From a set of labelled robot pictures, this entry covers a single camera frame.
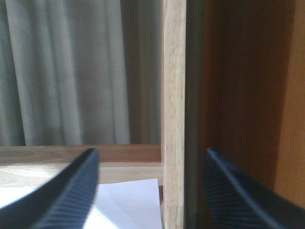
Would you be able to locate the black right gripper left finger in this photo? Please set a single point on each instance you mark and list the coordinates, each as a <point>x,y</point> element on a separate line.
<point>62,203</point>

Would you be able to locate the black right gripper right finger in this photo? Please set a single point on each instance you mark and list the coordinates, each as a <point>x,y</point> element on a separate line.
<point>236,201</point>

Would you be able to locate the white paper sheet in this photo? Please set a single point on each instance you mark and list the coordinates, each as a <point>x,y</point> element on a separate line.
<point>126,205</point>

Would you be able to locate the wooden shelf unit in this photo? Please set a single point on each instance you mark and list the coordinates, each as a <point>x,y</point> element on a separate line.
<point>232,78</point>

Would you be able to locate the grey curtain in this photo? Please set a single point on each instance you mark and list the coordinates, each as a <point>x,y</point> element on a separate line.
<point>80,72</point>

